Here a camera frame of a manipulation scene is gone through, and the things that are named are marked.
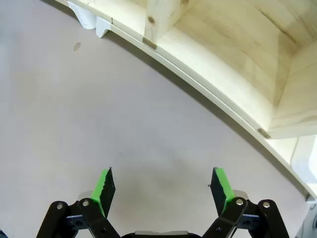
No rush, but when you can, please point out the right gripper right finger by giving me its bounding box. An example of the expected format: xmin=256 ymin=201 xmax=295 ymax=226
xmin=202 ymin=167 xmax=290 ymax=238

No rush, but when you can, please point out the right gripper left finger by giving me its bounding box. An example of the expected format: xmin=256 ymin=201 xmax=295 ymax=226
xmin=36 ymin=167 xmax=122 ymax=238

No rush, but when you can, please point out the pine wooden shelf unit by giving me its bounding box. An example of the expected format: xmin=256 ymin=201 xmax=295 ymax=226
xmin=42 ymin=0 xmax=317 ymax=199

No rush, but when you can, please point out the white plastic riser stand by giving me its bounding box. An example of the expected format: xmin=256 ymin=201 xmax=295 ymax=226
xmin=66 ymin=1 xmax=97 ymax=30

